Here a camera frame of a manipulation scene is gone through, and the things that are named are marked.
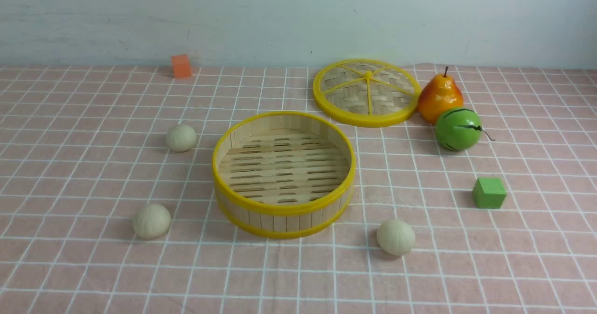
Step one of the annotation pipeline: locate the white bun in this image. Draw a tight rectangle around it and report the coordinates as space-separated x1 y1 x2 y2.
376 219 416 256
166 124 198 152
132 203 172 240

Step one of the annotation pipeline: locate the yellow-rimmed bamboo steamer tray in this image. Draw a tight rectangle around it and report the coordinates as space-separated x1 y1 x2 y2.
212 111 357 239

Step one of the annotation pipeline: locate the yellow-rimmed woven steamer lid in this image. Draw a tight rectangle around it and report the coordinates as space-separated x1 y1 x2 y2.
312 59 421 128

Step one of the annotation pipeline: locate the orange cube block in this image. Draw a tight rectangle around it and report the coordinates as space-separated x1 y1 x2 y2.
171 54 193 79

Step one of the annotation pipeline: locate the orange yellow toy pear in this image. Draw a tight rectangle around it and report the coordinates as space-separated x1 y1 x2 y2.
417 67 464 125

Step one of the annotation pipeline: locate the green toy watermelon ball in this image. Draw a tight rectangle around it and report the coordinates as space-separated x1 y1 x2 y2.
434 106 495 152

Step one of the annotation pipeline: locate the green cube block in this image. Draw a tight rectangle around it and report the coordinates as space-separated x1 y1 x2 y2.
472 177 507 209

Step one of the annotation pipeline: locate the pink checkered tablecloth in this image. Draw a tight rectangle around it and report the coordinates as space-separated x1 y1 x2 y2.
0 65 597 314

